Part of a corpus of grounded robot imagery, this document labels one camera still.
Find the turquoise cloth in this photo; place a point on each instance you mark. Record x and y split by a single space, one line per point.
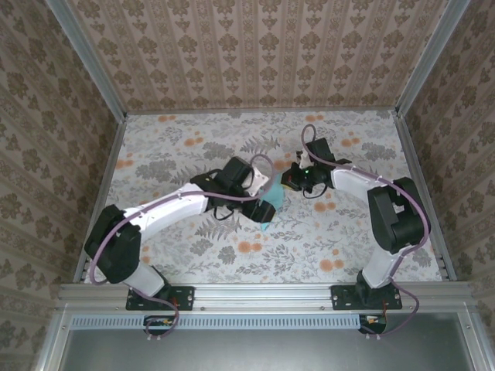
276 195

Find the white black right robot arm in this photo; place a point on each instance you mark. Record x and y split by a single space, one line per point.
352 181

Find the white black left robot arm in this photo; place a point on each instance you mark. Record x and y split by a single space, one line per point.
174 205

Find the grey metal sheet panel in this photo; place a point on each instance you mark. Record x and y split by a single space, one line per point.
263 351

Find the thin aluminium table rail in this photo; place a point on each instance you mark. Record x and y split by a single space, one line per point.
263 112

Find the wide aluminium base rail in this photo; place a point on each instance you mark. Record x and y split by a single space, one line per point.
263 295

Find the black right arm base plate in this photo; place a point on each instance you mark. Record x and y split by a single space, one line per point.
340 297

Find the aluminium table side rail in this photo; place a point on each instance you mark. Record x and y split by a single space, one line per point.
423 193
101 193

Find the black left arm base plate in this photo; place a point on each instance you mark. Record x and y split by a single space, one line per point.
185 297

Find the aluminium frame post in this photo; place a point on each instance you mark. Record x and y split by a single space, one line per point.
429 58
88 58

